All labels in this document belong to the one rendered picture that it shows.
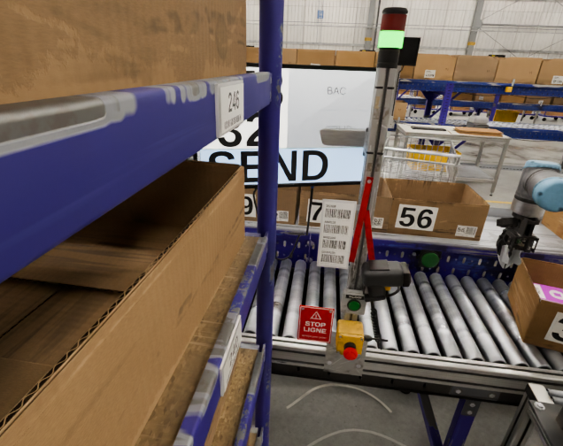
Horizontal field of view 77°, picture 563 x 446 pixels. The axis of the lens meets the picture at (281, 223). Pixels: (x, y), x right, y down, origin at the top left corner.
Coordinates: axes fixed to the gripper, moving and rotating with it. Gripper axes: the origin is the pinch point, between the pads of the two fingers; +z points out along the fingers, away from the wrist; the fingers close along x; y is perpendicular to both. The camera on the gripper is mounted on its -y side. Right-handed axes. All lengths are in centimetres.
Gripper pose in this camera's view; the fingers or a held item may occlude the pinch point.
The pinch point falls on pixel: (504, 264)
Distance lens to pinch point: 146.1
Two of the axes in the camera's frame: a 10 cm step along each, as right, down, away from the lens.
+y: -1.1, 4.1, -9.1
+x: 9.9, 0.8, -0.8
